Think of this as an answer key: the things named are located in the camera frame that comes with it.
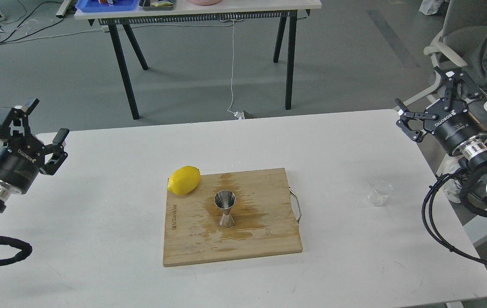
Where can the pink round plate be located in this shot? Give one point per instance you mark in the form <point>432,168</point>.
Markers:
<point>205,2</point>

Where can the background white trestle table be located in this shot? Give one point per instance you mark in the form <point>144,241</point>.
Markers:
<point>186,13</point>

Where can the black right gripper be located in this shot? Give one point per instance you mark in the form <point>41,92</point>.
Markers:
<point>457,126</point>

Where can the blue plastic tray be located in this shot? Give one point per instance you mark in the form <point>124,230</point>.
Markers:
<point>106,5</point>

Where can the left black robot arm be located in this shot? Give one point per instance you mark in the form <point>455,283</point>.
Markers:
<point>12,250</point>

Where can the yellow lemon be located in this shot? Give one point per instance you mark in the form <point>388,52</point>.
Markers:
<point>184,180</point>

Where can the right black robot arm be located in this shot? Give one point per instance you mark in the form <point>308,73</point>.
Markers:
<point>471,175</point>

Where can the steel jigger measuring cup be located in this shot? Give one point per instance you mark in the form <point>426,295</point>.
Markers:
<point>225,200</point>

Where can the clear glass beaker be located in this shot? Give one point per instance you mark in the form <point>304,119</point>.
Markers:
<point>380,192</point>

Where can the bamboo cutting board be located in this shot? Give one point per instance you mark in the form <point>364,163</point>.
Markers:
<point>265,224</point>

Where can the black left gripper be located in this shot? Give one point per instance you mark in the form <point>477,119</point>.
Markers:
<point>19,162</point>

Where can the grey tray with items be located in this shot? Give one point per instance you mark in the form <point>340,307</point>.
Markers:
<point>157,5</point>

